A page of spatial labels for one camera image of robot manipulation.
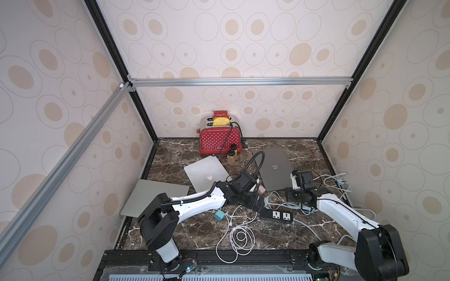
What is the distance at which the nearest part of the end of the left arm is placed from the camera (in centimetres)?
60

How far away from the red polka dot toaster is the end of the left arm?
395 millimetres

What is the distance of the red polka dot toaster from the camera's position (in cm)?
104
